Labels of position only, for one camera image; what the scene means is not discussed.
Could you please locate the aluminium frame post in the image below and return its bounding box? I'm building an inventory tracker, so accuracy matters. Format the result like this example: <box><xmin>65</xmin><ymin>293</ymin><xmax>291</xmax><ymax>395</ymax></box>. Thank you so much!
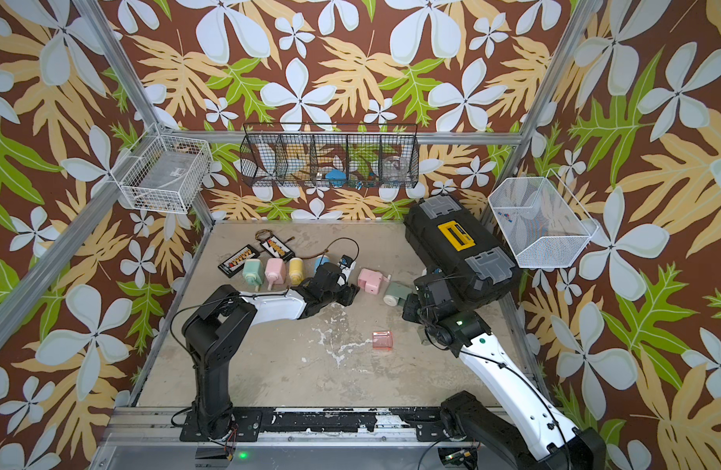
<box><xmin>76</xmin><ymin>1</ymin><xmax>215</xmax><ymax>228</ymax></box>
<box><xmin>494</xmin><ymin>0</ymin><xmax>603</xmax><ymax>190</ymax></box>

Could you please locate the blue pencil sharpener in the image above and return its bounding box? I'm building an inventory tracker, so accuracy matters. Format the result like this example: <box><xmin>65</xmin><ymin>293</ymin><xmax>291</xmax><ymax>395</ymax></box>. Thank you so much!
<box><xmin>315</xmin><ymin>255</ymin><xmax>331</xmax><ymax>269</ymax></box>

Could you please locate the aluminium frame post left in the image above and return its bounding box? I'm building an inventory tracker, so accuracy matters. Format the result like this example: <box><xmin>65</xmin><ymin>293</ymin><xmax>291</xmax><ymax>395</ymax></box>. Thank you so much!
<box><xmin>76</xmin><ymin>1</ymin><xmax>215</xmax><ymax>228</ymax></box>

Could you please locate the white mesh basket right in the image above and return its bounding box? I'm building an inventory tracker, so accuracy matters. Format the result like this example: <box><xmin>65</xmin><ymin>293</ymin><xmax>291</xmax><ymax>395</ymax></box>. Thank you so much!
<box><xmin>489</xmin><ymin>175</ymin><xmax>599</xmax><ymax>270</ymax></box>

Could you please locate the black charging board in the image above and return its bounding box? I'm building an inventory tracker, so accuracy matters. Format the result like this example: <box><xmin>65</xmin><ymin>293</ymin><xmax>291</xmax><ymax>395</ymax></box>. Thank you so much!
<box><xmin>218</xmin><ymin>244</ymin><xmax>260</xmax><ymax>278</ymax></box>
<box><xmin>260</xmin><ymin>235</ymin><xmax>295</xmax><ymax>262</ymax></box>

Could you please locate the clear pink tray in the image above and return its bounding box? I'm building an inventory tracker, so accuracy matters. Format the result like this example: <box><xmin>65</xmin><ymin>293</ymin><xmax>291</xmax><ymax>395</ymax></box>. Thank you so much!
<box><xmin>371</xmin><ymin>330</ymin><xmax>394</xmax><ymax>352</ymax></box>

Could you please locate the pink pencil sharpener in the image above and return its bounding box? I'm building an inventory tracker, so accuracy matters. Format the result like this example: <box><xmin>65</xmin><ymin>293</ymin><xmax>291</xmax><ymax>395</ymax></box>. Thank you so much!
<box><xmin>357</xmin><ymin>268</ymin><xmax>391</xmax><ymax>296</ymax></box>
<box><xmin>265</xmin><ymin>258</ymin><xmax>287</xmax><ymax>291</ymax></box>

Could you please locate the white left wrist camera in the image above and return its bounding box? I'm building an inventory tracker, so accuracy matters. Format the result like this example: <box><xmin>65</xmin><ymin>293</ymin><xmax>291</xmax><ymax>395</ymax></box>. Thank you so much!
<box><xmin>338</xmin><ymin>255</ymin><xmax>356</xmax><ymax>284</ymax></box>

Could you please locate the black wire basket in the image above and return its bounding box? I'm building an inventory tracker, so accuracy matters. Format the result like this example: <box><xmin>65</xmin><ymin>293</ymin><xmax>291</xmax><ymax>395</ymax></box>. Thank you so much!
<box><xmin>238</xmin><ymin>123</ymin><xmax>420</xmax><ymax>189</ymax></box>

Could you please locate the aluminium frame back bar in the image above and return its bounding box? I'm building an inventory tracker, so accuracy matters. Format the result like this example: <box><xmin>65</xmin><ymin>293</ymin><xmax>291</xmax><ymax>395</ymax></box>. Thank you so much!
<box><xmin>160</xmin><ymin>130</ymin><xmax>523</xmax><ymax>147</ymax></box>

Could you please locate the white wire basket left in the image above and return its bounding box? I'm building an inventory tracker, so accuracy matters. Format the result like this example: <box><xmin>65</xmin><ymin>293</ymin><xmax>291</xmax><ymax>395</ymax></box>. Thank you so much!
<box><xmin>112</xmin><ymin>125</ymin><xmax>213</xmax><ymax>215</ymax></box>

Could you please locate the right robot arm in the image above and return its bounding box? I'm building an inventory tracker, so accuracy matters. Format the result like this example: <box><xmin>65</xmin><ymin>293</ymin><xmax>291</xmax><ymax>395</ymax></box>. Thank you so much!
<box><xmin>403</xmin><ymin>273</ymin><xmax>606</xmax><ymax>469</ymax></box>

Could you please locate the yellow pencil sharpener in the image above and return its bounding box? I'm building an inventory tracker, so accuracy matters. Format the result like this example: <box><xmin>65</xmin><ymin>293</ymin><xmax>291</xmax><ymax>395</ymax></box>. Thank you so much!
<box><xmin>288</xmin><ymin>257</ymin><xmax>305</xmax><ymax>286</ymax></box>

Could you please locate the black yellow-latch toolbox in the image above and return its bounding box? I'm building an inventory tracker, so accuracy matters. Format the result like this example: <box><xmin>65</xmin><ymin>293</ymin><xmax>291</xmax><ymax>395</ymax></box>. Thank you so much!
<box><xmin>404</xmin><ymin>196</ymin><xmax>522</xmax><ymax>309</ymax></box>

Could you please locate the black charging board right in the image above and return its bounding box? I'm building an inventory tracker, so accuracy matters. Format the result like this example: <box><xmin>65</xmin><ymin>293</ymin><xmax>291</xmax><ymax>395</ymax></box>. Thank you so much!
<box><xmin>260</xmin><ymin>235</ymin><xmax>295</xmax><ymax>262</ymax></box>

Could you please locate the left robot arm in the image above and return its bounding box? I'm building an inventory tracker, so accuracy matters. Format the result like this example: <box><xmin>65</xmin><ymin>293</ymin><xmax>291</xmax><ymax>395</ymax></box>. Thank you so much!
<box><xmin>180</xmin><ymin>262</ymin><xmax>360</xmax><ymax>444</ymax></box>

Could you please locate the aluminium frame post right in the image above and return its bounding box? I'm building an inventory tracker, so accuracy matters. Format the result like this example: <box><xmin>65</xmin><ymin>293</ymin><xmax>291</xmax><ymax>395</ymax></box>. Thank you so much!
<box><xmin>494</xmin><ymin>0</ymin><xmax>603</xmax><ymax>190</ymax></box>

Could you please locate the green pencil sharpener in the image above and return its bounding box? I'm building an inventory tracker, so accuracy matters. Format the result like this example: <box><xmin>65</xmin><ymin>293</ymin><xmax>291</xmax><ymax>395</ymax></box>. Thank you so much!
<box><xmin>242</xmin><ymin>258</ymin><xmax>265</xmax><ymax>292</ymax></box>
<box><xmin>383</xmin><ymin>282</ymin><xmax>413</xmax><ymax>307</ymax></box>

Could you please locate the black charging board left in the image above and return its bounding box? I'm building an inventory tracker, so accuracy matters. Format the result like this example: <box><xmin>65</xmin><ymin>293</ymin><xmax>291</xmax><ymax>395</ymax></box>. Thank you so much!
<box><xmin>218</xmin><ymin>244</ymin><xmax>260</xmax><ymax>278</ymax></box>

